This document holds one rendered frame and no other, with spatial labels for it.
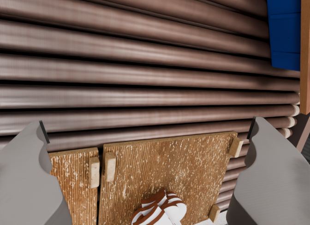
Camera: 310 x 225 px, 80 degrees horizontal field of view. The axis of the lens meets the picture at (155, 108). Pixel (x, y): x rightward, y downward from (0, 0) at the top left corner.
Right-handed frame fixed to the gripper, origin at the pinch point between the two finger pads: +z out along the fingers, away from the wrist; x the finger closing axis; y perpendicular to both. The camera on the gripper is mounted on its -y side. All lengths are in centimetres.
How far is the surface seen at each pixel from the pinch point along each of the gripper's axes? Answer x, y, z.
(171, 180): 5.5, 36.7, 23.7
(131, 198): -5.1, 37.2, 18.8
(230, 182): 30, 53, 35
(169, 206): 4.1, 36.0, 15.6
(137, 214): -3.7, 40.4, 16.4
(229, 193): 31, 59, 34
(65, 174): -17.1, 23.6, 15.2
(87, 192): -14.1, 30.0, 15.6
